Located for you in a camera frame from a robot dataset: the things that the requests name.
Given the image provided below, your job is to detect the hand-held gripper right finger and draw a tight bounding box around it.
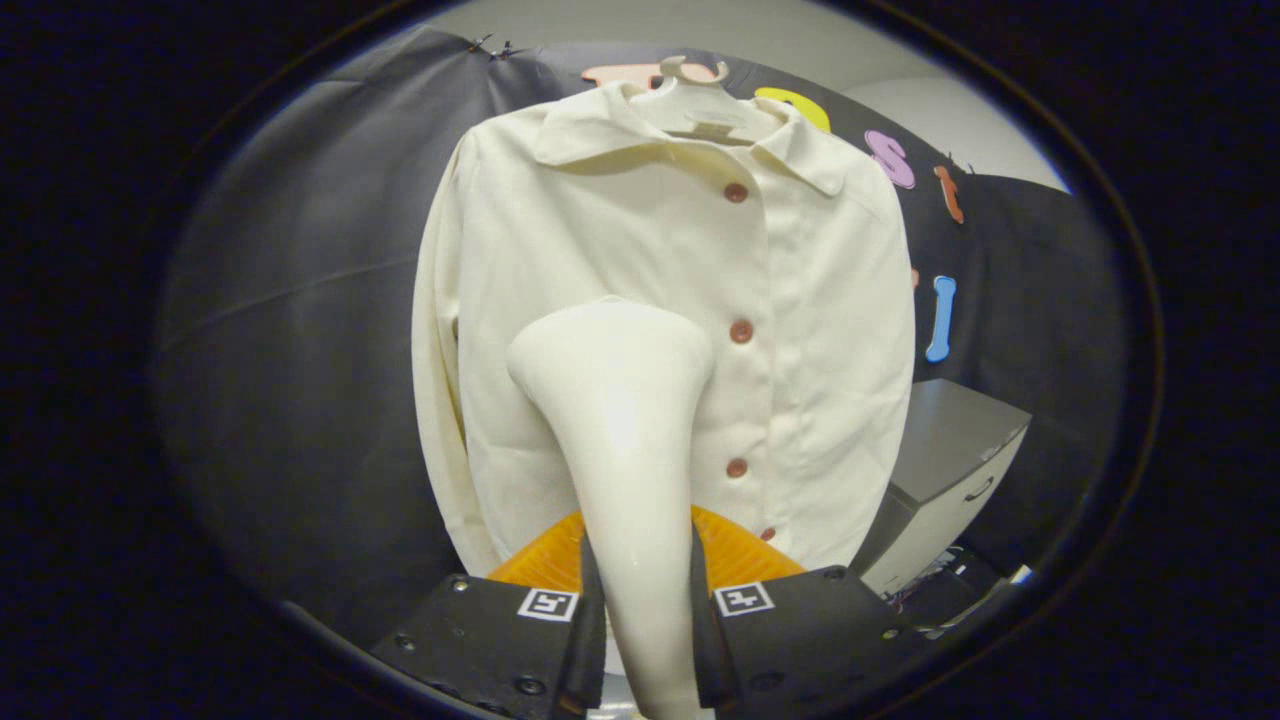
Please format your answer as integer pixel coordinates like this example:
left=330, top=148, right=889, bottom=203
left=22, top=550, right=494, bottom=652
left=688, top=505, right=931, bottom=713

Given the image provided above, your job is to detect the cream button shirt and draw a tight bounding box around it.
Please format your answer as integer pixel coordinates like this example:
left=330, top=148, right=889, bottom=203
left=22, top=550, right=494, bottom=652
left=412, top=80, right=916, bottom=581

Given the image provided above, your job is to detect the white plastic clothes hanger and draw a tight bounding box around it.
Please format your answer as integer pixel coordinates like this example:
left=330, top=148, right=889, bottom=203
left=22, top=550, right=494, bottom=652
left=630, top=55, right=786, bottom=146

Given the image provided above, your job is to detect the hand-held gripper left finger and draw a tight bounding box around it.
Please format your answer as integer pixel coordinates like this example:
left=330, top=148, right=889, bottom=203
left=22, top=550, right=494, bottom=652
left=368, top=510, right=608, bottom=720

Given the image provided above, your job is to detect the white garment steamer head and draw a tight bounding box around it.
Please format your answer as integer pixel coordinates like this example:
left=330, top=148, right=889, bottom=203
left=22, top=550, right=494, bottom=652
left=505, top=297, right=716, bottom=720

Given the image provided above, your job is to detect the grey beige cabinet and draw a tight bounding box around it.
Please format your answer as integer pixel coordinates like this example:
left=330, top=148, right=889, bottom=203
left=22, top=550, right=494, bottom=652
left=850, top=378, right=1033, bottom=599

